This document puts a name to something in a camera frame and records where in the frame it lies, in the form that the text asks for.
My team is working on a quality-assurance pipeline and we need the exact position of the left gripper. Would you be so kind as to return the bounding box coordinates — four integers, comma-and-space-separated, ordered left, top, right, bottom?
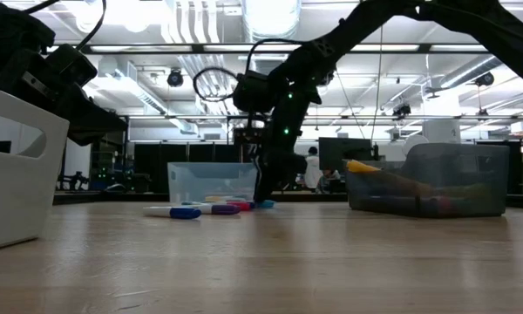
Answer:
0, 2, 128, 147

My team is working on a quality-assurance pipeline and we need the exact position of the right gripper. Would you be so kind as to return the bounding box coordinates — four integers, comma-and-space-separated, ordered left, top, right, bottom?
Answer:
233, 126, 309, 203

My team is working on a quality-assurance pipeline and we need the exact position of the purple capped small marker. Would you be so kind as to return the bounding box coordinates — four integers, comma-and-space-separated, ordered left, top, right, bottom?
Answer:
195, 203, 242, 216

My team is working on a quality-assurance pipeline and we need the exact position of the golden yellow highlighter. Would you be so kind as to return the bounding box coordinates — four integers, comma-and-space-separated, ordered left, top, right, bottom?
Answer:
346, 159, 383, 175

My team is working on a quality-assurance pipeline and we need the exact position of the red capped small marker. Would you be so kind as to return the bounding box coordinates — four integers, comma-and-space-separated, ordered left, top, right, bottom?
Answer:
226, 200, 254, 213

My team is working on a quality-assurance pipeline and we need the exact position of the person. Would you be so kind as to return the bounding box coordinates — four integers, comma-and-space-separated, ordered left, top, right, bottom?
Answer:
302, 146, 324, 191
316, 167, 343, 194

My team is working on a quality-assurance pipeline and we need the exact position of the clear plastic bin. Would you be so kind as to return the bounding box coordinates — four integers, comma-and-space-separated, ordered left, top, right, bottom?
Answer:
166, 161, 259, 205

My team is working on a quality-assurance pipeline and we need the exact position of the black monitor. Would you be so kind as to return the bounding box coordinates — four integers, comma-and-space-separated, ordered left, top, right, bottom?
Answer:
317, 137, 373, 174

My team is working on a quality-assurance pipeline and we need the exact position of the black ceiling spotlight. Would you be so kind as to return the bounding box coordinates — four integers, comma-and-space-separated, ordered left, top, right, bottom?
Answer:
166, 67, 185, 88
392, 102, 412, 119
474, 72, 496, 88

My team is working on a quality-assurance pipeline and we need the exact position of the white plastic bin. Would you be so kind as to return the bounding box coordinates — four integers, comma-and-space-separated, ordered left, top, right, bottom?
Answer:
0, 82, 71, 253

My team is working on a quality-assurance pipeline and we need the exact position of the white round pillar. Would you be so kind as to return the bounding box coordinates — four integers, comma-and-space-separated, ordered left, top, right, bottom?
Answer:
422, 118, 461, 144

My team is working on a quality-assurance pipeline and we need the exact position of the dark grey plastic bin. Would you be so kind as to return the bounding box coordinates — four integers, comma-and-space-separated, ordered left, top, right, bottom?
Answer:
345, 142, 510, 219

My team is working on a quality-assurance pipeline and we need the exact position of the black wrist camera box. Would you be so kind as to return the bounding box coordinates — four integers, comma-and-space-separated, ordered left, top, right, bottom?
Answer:
46, 43, 99, 87
233, 69, 289, 115

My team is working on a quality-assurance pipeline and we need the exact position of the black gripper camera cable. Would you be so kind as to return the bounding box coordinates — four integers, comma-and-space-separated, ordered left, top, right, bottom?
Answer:
24, 0, 108, 51
193, 38, 309, 104

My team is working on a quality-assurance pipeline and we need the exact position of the silver ventilation duct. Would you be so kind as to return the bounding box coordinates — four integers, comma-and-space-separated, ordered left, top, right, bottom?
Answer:
241, 0, 302, 43

